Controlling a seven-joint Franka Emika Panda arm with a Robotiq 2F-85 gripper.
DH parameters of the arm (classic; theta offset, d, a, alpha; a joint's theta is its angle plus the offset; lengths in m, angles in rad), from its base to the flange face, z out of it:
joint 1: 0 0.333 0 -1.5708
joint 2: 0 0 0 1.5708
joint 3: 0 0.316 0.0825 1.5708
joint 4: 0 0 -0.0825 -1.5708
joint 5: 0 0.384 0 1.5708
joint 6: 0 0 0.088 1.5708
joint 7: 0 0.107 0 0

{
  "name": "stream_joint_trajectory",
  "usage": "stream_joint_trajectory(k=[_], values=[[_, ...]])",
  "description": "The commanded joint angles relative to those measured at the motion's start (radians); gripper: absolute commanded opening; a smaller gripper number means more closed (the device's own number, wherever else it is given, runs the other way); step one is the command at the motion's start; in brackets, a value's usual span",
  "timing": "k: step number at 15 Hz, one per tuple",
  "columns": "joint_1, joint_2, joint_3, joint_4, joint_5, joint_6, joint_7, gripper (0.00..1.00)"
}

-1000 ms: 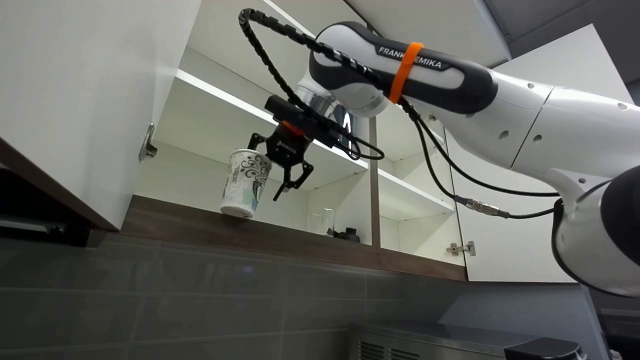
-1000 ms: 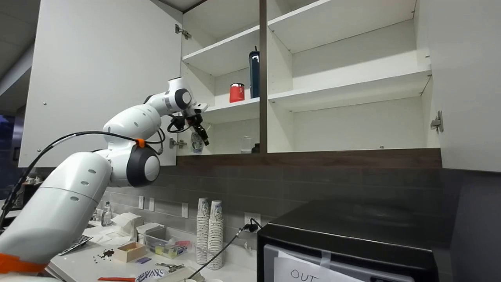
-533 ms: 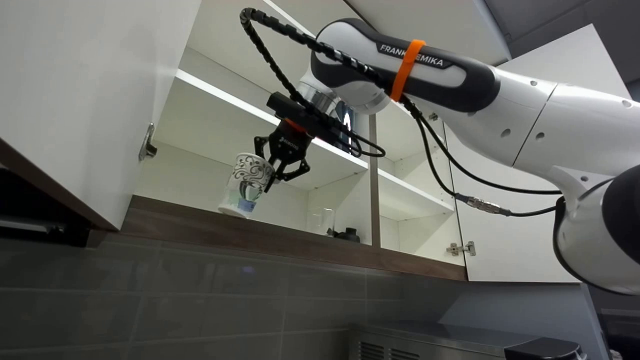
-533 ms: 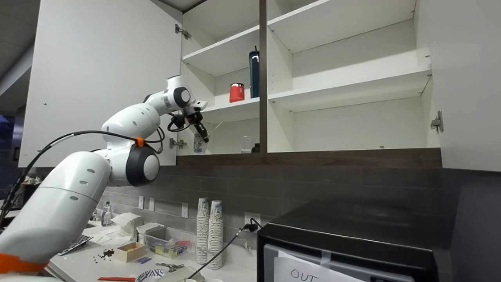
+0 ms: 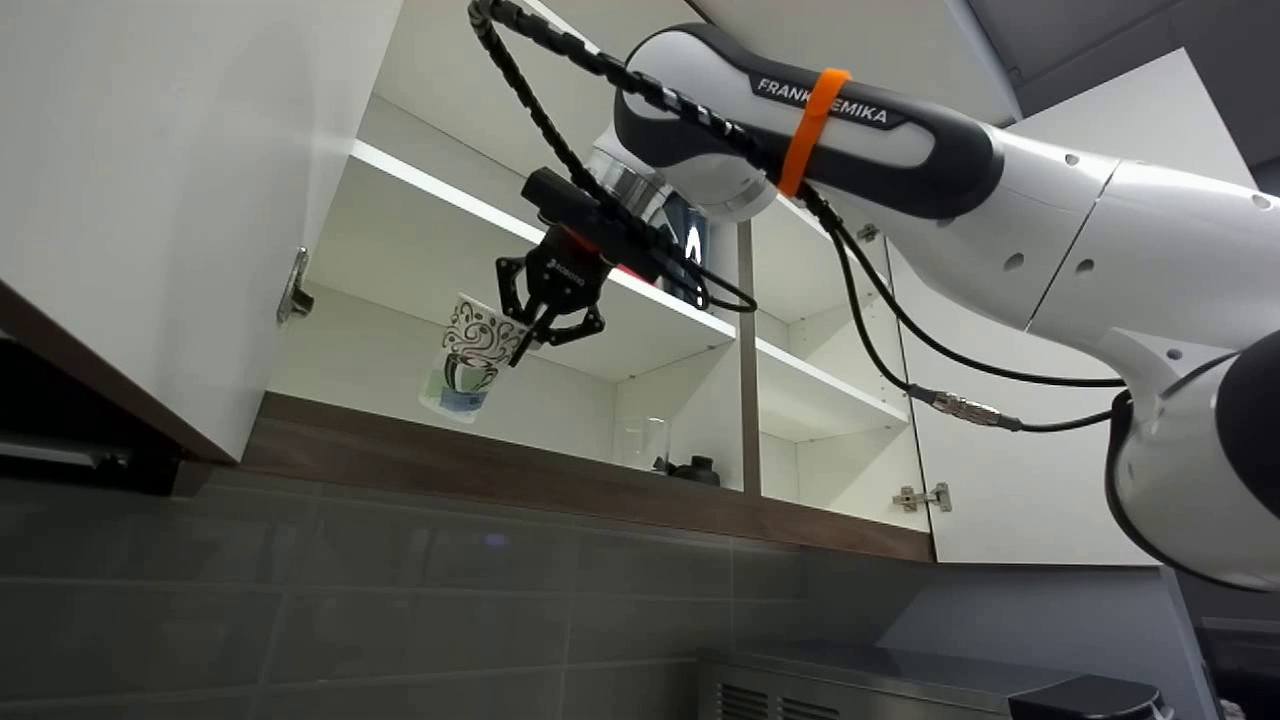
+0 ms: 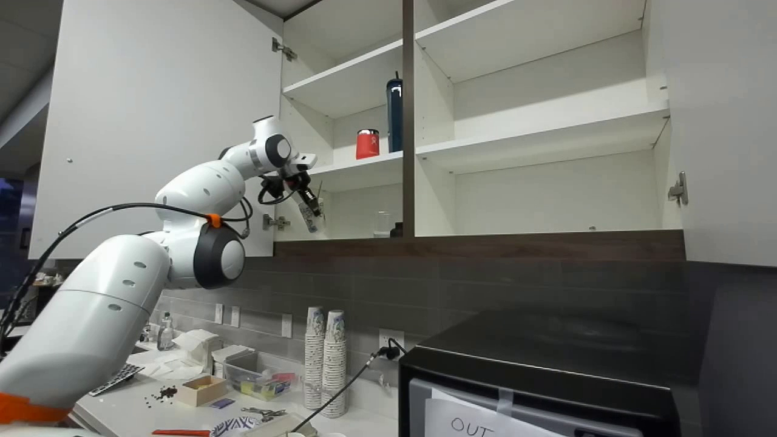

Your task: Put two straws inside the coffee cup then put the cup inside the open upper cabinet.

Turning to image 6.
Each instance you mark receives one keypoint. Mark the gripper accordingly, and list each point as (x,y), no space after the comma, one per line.
(297,181)

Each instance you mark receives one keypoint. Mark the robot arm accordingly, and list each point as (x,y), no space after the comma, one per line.
(103,303)

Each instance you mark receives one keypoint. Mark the white cabinet door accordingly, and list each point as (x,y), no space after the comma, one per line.
(152,121)
(722,121)

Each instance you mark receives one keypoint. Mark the patterned paper cup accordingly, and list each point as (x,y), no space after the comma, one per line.
(234,426)

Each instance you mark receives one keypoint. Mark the heap of coffee beans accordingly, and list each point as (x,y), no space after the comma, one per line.
(165,393)

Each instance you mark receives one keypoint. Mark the clear drinking glass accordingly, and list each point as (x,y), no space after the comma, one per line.
(382,224)

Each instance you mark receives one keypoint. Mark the red tumbler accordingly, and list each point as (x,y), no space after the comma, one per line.
(367,144)

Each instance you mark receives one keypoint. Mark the dark blue bottle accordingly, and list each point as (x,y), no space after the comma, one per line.
(394,115)

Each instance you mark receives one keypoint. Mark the stack of paper cups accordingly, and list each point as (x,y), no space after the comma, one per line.
(334,370)
(314,364)

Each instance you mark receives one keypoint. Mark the stack of white napkins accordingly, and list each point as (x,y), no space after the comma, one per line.
(197,346)

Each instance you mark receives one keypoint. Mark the clear plastic container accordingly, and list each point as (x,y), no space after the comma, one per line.
(258,379)

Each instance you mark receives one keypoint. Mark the small clear bottle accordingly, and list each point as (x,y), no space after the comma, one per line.
(165,334)

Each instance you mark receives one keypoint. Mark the scissors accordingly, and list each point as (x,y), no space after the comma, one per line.
(264,413)

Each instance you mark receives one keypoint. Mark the small cardboard box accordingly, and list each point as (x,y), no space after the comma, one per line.
(200,391)

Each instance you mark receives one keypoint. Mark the blue packet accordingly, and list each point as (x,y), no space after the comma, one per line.
(222,403)

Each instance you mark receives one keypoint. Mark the black keyboard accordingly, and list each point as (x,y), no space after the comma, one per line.
(116,379)

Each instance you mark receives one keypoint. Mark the orange pen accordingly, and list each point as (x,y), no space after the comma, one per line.
(179,433)

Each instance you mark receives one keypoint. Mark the white paper note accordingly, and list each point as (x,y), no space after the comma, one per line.
(473,422)

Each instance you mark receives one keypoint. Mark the black microwave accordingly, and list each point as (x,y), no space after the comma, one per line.
(546,364)

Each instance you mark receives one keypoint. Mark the wall socket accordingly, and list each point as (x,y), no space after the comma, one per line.
(385,337)
(235,316)
(218,314)
(286,326)

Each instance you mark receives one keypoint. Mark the white wall cabinet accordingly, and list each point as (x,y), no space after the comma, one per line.
(546,121)

